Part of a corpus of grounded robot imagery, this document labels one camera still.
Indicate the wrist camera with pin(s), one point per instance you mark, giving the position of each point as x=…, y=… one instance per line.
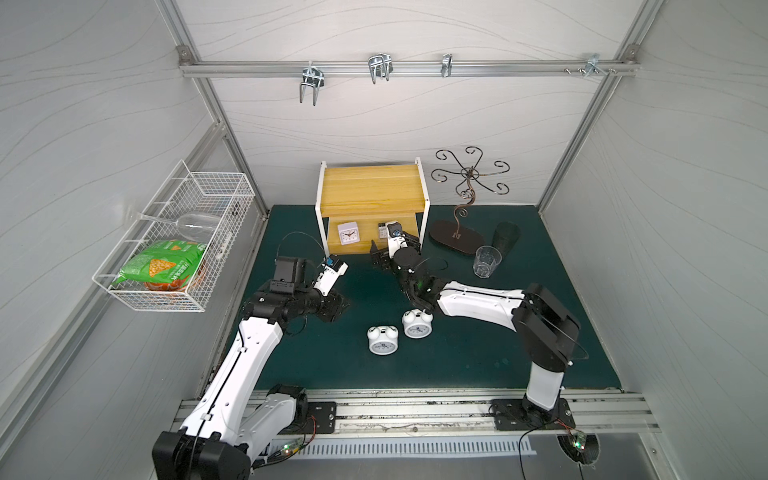
x=333, y=268
x=395, y=239

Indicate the metal double hook left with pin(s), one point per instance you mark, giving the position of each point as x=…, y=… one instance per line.
x=312, y=81

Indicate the wooden two-tier shelf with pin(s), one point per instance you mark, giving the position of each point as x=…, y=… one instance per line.
x=370, y=195

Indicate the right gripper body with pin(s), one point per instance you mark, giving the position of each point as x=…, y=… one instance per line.
x=384, y=260

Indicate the metal single hook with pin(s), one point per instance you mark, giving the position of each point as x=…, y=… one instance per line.
x=446, y=65

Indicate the clear wine glass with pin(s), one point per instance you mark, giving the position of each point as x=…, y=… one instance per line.
x=197, y=227

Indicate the white square alarm clock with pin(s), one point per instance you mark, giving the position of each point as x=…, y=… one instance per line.
x=348, y=233

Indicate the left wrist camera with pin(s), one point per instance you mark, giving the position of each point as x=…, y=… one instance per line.
x=333, y=268

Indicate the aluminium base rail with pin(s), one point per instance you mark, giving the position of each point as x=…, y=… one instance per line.
x=443, y=412

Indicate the metal double hook middle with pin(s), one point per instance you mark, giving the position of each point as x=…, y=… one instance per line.
x=380, y=67

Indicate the clear drinking glass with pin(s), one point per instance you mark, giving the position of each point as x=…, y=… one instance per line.
x=487, y=259

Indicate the white wire basket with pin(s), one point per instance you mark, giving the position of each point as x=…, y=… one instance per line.
x=224, y=194

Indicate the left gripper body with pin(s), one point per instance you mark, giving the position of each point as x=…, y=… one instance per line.
x=332, y=305

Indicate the aluminium top rail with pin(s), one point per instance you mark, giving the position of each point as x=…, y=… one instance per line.
x=402, y=68

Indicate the metal double hook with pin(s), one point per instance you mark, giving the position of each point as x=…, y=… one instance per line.
x=380, y=67
x=312, y=81

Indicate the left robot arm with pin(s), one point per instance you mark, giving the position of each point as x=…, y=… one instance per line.
x=218, y=440

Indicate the white twin-bell alarm clock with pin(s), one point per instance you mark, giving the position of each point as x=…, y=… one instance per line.
x=417, y=324
x=383, y=340

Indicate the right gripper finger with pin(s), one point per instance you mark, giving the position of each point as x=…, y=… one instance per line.
x=380, y=257
x=411, y=241

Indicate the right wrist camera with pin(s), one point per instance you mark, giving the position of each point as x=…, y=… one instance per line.
x=395, y=239

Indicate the red snack package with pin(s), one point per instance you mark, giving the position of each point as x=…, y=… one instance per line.
x=176, y=285

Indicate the green snack bag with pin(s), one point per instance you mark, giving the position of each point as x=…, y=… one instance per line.
x=162, y=262

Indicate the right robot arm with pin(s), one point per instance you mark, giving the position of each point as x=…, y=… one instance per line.
x=546, y=328

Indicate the dark tinted glass cup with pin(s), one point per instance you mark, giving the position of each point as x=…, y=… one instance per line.
x=505, y=237

